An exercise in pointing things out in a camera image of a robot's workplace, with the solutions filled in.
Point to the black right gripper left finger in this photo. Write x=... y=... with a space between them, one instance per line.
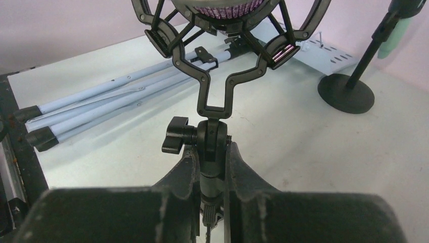
x=165 y=212

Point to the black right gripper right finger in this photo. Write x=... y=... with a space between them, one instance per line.
x=256 y=211

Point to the light blue music stand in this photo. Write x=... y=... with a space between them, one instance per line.
x=55 y=122

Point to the pink glitter microphone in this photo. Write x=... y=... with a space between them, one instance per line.
x=230 y=17

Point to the black round base mic stand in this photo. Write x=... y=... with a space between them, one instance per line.
x=347 y=93

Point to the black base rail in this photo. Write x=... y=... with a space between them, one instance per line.
x=22 y=179

